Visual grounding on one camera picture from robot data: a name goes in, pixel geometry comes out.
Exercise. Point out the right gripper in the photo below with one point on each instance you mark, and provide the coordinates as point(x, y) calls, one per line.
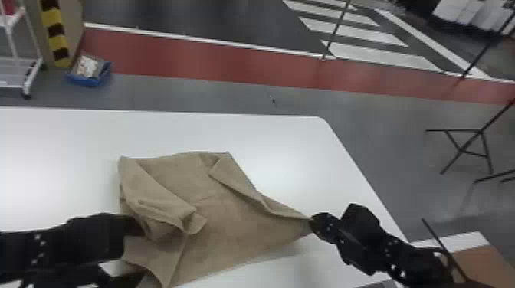
point(356, 253)

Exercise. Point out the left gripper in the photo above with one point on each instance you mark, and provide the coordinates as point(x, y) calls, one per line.
point(60, 276)

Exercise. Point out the beige towel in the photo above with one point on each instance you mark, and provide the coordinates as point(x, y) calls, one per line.
point(225, 217)

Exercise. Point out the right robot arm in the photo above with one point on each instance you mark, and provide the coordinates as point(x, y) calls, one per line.
point(422, 269)

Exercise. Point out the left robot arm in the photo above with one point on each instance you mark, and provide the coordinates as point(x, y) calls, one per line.
point(16, 251)

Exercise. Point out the blue tray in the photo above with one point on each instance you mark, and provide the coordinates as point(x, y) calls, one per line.
point(96, 76)

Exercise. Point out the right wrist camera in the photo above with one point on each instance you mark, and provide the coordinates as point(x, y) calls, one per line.
point(360, 223)

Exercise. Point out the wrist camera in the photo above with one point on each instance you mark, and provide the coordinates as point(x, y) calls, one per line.
point(92, 237)
point(360, 223)

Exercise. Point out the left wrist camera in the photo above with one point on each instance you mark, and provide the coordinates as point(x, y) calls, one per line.
point(92, 237)

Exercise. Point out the black metal frame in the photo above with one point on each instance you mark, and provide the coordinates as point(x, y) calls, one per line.
point(474, 138)

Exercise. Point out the yellow black striped post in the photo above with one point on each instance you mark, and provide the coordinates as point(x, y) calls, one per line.
point(56, 32)

